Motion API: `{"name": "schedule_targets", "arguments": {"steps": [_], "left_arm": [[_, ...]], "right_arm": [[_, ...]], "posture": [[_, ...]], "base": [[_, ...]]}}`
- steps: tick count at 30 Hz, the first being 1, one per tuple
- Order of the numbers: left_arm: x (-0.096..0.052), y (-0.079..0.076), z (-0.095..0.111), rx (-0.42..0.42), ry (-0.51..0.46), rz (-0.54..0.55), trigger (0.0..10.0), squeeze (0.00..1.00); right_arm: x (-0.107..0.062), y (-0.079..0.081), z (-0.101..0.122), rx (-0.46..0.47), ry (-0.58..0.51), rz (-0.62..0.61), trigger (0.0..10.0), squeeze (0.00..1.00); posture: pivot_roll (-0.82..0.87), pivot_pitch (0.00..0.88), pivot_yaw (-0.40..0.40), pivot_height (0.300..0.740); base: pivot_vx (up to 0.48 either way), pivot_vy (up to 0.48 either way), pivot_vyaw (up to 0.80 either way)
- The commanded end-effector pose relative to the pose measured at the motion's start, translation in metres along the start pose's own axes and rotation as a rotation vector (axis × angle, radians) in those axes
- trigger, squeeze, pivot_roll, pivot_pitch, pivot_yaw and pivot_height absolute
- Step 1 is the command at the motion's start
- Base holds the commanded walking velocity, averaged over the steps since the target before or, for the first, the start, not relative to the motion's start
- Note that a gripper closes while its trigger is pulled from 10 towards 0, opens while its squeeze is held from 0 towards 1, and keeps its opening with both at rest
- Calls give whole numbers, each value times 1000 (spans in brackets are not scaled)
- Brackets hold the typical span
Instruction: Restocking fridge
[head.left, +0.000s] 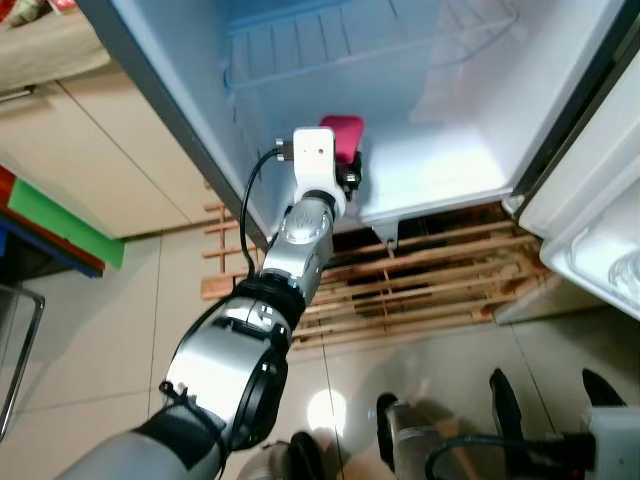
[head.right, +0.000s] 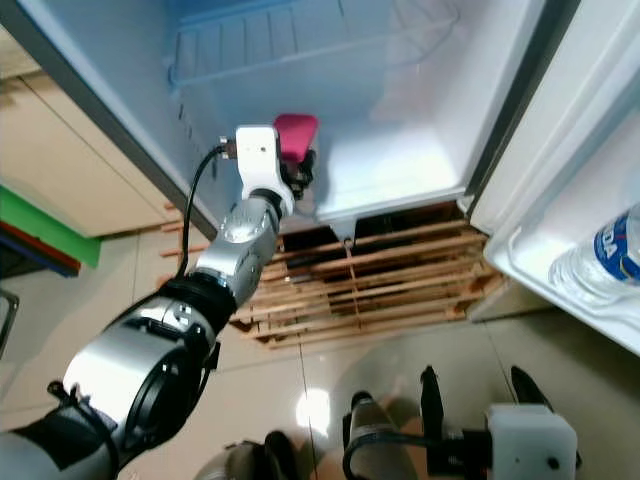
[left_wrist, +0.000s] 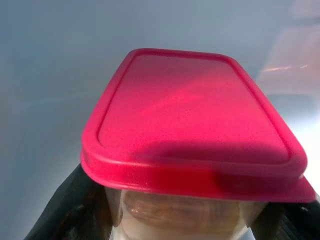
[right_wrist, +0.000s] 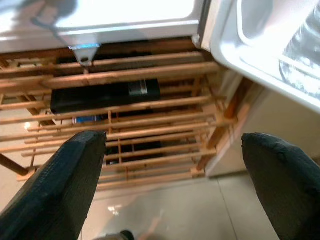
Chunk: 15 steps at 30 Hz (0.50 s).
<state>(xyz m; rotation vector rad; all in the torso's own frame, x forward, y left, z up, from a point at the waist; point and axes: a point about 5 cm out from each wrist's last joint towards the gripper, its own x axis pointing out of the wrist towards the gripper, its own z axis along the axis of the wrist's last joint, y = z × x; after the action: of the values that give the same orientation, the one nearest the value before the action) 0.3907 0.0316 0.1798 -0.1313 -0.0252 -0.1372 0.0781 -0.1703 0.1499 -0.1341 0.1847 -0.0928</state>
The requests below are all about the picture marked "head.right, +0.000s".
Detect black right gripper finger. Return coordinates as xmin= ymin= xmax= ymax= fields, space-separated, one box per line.
xmin=510 ymin=365 xmax=556 ymax=411
xmin=418 ymin=365 xmax=449 ymax=441

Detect red lidded glass jar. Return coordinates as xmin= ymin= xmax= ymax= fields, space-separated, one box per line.
xmin=273 ymin=113 xmax=321 ymax=166

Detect grey mini fridge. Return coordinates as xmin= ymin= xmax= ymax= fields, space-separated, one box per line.
xmin=15 ymin=0 xmax=583 ymax=249

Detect white fridge door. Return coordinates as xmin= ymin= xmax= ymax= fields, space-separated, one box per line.
xmin=470 ymin=0 xmax=640 ymax=356

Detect silver robot right leg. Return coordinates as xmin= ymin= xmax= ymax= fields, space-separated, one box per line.
xmin=345 ymin=392 xmax=411 ymax=480

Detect silver robot leg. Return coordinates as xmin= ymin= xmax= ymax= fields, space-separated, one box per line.
xmin=195 ymin=432 xmax=306 ymax=480
xmin=345 ymin=392 xmax=411 ymax=480

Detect flat black box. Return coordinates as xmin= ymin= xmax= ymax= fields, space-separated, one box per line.
xmin=278 ymin=224 xmax=346 ymax=263

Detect wooden slatted rack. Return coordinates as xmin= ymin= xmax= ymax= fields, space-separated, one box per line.
xmin=160 ymin=200 xmax=506 ymax=346

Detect clear water bottle blue label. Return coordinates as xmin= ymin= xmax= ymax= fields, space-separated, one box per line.
xmin=548 ymin=205 xmax=640 ymax=306

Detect dark blue board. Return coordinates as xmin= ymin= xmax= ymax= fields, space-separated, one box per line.
xmin=0 ymin=222 xmax=81 ymax=277

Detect green board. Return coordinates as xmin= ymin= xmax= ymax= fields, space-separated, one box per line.
xmin=0 ymin=185 xmax=103 ymax=269

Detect silver robot left leg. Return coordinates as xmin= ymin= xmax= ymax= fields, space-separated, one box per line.
xmin=195 ymin=432 xmax=306 ymax=480

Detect beige kitchen cabinet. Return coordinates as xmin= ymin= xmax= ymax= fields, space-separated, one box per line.
xmin=0 ymin=25 xmax=161 ymax=241

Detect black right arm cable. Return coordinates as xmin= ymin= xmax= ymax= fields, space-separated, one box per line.
xmin=343 ymin=428 xmax=466 ymax=480

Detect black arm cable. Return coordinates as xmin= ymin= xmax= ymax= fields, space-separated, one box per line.
xmin=343 ymin=428 xmax=466 ymax=480
xmin=178 ymin=143 xmax=233 ymax=281

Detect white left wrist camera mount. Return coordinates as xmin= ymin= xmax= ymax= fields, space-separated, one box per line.
xmin=235 ymin=125 xmax=296 ymax=216

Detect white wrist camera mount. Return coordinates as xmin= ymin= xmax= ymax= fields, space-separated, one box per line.
xmin=488 ymin=403 xmax=579 ymax=480
xmin=235 ymin=125 xmax=296 ymax=216

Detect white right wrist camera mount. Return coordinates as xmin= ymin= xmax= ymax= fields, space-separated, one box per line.
xmin=488 ymin=403 xmax=579 ymax=480

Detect silver metal tube frame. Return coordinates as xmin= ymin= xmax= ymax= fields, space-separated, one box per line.
xmin=0 ymin=290 xmax=19 ymax=351

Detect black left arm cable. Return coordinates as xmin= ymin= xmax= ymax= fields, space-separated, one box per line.
xmin=178 ymin=143 xmax=233 ymax=281

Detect wire fridge shelf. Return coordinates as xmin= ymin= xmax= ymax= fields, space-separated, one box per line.
xmin=168 ymin=0 xmax=461 ymax=91

